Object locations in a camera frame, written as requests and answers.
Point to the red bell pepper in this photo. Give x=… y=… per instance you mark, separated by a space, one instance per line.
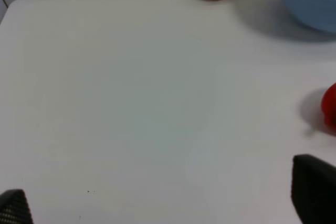
x=328 y=107

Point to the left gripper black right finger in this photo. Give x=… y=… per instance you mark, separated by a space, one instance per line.
x=313 y=189

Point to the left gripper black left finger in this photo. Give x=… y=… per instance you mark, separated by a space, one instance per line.
x=14 y=208

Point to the light blue bowl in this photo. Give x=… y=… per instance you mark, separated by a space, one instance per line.
x=318 y=14

